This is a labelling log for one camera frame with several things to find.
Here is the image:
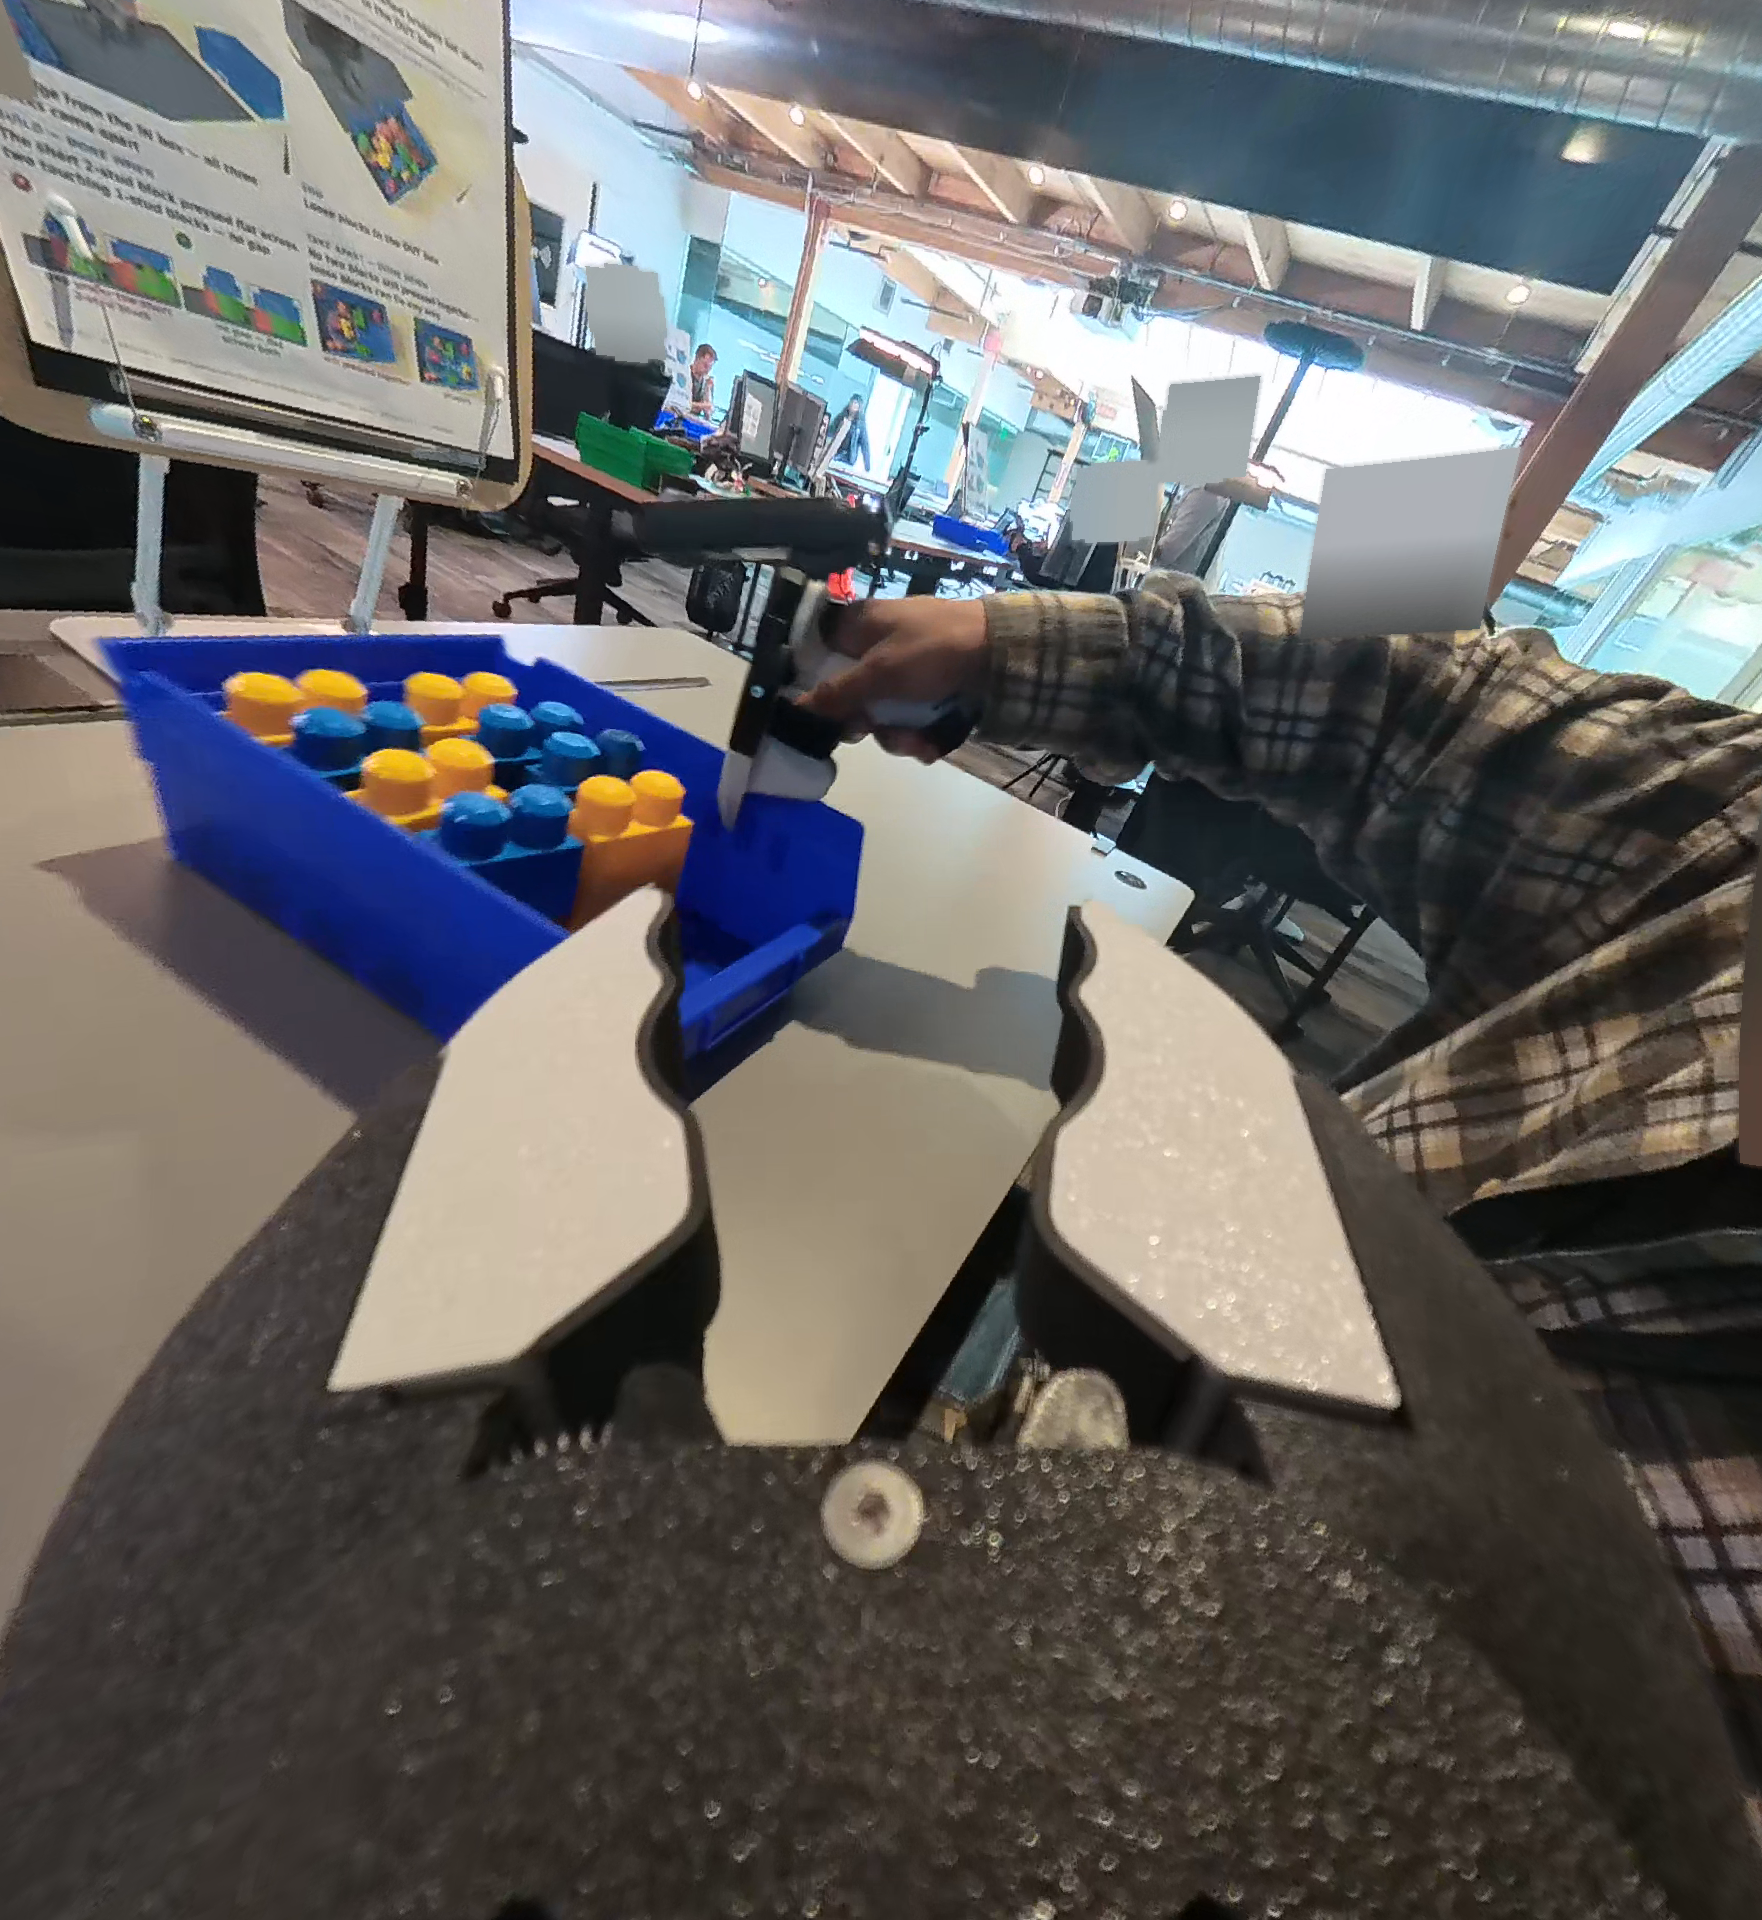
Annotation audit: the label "person's right forearm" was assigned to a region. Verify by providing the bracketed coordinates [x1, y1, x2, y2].
[979, 578, 1762, 1053]

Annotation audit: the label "black computer monitors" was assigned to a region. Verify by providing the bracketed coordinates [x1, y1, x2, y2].
[732, 368, 832, 482]

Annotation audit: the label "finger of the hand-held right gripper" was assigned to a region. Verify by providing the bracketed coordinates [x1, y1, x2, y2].
[714, 735, 841, 835]

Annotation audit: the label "blue plastic bin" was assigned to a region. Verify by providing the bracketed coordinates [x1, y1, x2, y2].
[100, 634, 869, 1103]

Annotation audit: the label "instruction poster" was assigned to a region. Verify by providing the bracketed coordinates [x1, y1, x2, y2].
[0, 0, 514, 460]

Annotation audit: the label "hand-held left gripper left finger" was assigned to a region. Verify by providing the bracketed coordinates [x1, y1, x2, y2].
[327, 885, 717, 1405]

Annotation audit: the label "stack of green bins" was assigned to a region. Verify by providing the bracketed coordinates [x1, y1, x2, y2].
[573, 411, 706, 495]

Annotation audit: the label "black round lamp on pole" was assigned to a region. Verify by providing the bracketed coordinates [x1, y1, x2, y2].
[1242, 320, 1367, 504]

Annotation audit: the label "person's right hand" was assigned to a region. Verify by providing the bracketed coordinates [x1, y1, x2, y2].
[794, 593, 1000, 740]

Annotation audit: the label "wooden desk with black legs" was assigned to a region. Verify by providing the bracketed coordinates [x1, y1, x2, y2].
[528, 436, 763, 624]

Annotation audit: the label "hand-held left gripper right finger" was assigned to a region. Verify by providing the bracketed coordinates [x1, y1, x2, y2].
[1017, 900, 1408, 1421]

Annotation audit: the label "pile of assorted blocks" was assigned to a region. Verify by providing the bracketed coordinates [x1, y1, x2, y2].
[222, 668, 699, 936]

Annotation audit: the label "person's plaid-shirted torso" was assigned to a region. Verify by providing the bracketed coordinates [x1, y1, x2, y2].
[1340, 900, 1762, 1920]

